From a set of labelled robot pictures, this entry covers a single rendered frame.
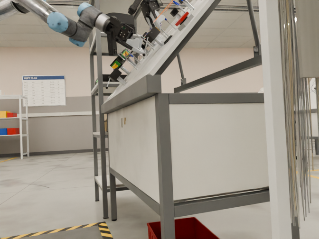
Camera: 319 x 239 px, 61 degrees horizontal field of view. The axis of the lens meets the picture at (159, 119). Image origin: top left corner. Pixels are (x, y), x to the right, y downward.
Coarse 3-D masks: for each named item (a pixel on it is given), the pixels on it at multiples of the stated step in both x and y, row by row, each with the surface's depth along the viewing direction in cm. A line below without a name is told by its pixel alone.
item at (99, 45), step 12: (96, 0) 211; (108, 0) 242; (120, 0) 243; (132, 0) 244; (108, 12) 266; (120, 12) 267; (96, 36) 210; (132, 36) 220; (96, 48) 212; (120, 48) 256; (96, 84) 220; (108, 84) 212; (96, 132) 232; (96, 144) 261; (96, 156) 260; (96, 168) 260; (96, 180) 245; (108, 180) 234; (96, 192) 259; (108, 192) 209
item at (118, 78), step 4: (116, 68) 148; (112, 72) 148; (116, 72) 148; (120, 72) 149; (108, 76) 149; (112, 76) 147; (116, 76) 148; (112, 80) 151; (120, 80) 150; (124, 84) 151
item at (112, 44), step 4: (108, 32) 124; (112, 32) 124; (108, 36) 125; (112, 36) 125; (108, 40) 125; (112, 40) 125; (108, 44) 126; (112, 44) 125; (116, 44) 129; (108, 48) 127; (112, 48) 126; (116, 48) 130; (108, 52) 127; (112, 52) 127; (116, 52) 129
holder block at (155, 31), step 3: (153, 27) 126; (150, 30) 125; (153, 30) 126; (156, 30) 126; (150, 33) 125; (153, 33) 126; (156, 33) 126; (147, 36) 127; (150, 36) 125; (153, 36) 125; (156, 36) 126; (150, 39) 127; (153, 39) 125; (150, 42) 129
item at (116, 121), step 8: (112, 112) 183; (120, 112) 158; (112, 120) 184; (120, 120) 158; (112, 128) 185; (120, 128) 159; (112, 136) 186; (120, 136) 160; (112, 144) 187; (120, 144) 161; (112, 152) 189; (120, 152) 162; (112, 160) 190; (120, 160) 163; (120, 168) 163
